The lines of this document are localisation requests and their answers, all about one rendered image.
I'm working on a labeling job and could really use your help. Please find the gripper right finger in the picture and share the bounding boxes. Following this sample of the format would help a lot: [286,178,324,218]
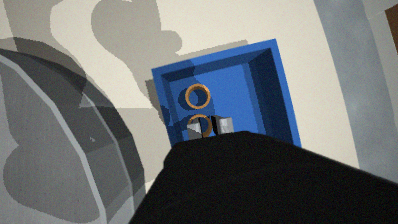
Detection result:
[211,115,234,135]

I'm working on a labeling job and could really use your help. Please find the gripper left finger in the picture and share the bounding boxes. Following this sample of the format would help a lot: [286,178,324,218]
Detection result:
[187,118,203,140]

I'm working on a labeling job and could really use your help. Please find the grey round turning table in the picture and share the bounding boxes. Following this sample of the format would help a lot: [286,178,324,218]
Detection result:
[0,48,146,224]

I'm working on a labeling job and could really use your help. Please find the bronze bushing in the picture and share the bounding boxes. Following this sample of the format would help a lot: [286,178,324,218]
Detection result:
[185,84,211,109]
[188,114,212,138]

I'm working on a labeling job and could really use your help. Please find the blue open crate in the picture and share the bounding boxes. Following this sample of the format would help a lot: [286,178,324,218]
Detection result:
[151,39,302,148]

